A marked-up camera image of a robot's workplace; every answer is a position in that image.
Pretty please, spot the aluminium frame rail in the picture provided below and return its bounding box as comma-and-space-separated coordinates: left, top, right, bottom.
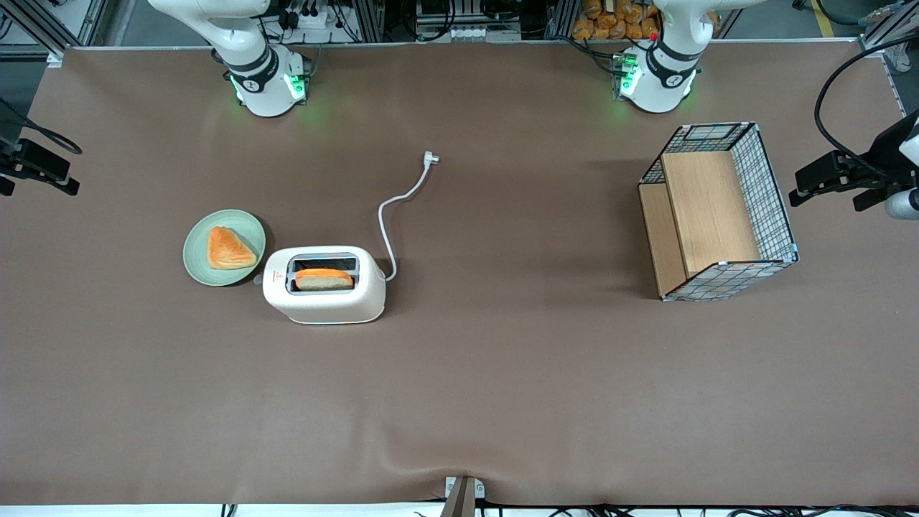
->
0, 0, 110, 60
858, 0, 919, 52

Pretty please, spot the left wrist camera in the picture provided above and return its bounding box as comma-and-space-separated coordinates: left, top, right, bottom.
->
885, 188, 919, 220

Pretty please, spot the white connector block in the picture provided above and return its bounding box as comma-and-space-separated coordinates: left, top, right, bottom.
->
449, 25, 522, 42

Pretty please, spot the toast slice with orange crust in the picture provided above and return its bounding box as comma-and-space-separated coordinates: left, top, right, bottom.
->
294, 268, 355, 292

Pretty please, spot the metal table edge bracket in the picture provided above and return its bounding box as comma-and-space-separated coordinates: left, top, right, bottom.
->
444, 475, 486, 517

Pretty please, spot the aluminium frame post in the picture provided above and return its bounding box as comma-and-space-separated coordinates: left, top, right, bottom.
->
544, 0, 577, 38
352, 0, 386, 42

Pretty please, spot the bag of bread rolls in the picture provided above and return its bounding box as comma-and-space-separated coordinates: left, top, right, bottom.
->
571, 0, 661, 42

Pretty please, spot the white two-slot toaster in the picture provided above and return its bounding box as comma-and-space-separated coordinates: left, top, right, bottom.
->
253, 246, 387, 325

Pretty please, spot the white power strip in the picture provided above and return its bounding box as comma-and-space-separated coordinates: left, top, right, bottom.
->
276, 0, 347, 31

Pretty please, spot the pale green round plate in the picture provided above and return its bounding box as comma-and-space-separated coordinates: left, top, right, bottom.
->
182, 209, 267, 287

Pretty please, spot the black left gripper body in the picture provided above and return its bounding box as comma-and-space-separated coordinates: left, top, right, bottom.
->
844, 113, 919, 191

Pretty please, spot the wire basket with wooden shelf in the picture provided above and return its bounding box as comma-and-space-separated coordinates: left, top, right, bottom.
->
638, 121, 799, 302

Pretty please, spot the triangular golden bread piece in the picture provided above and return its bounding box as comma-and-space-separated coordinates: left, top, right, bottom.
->
207, 226, 258, 271

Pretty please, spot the white toaster power cable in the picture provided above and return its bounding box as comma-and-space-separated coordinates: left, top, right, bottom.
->
378, 151, 441, 282

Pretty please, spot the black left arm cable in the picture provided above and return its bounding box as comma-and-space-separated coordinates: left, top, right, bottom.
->
814, 36, 919, 180

